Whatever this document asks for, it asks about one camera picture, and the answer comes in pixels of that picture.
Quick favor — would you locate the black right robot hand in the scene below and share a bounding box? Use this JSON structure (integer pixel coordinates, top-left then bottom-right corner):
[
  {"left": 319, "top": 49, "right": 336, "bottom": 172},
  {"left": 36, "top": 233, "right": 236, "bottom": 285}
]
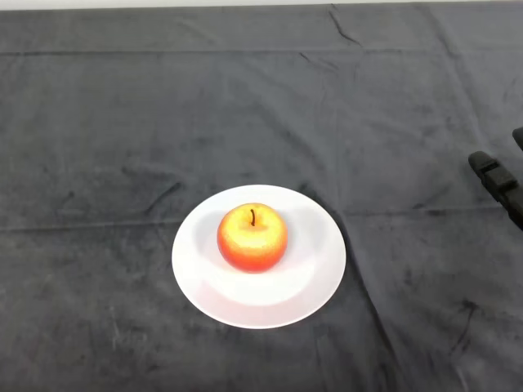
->
[{"left": 467, "top": 127, "right": 523, "bottom": 230}]

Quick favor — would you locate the red yellow apple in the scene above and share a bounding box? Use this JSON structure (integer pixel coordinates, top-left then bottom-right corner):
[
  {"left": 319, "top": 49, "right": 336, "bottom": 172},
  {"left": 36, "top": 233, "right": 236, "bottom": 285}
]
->
[{"left": 216, "top": 202, "right": 289, "bottom": 274}]

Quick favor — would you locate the white round plate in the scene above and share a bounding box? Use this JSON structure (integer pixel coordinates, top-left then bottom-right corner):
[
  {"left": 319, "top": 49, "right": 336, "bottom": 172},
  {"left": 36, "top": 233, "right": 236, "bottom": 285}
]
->
[{"left": 171, "top": 184, "right": 348, "bottom": 330}]

